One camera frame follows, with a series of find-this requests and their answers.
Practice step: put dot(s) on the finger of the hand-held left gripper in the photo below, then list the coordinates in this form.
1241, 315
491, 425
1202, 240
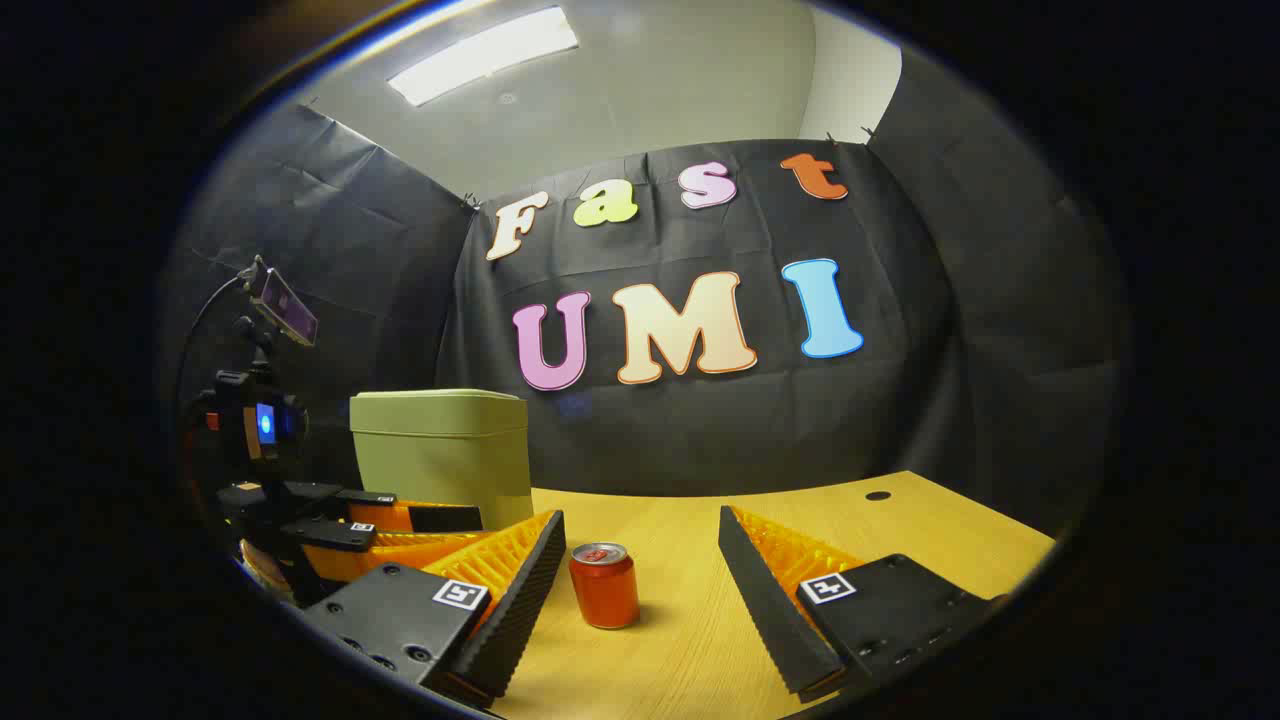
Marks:
445, 518
330, 533

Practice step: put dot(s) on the red pop can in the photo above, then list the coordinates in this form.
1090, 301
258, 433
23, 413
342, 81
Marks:
605, 595

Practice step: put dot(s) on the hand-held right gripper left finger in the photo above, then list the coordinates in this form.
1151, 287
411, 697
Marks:
520, 600

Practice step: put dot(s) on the ceiling light panel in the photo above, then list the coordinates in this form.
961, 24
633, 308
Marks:
480, 55

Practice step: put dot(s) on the green desktop garbage bin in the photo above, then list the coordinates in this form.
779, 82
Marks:
440, 460

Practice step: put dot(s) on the gripper-mounted smartphone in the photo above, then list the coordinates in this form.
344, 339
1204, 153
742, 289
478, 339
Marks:
285, 305

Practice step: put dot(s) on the wooden desktop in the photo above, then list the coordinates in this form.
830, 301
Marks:
660, 665

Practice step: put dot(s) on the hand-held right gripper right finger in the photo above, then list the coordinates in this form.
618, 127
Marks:
770, 610

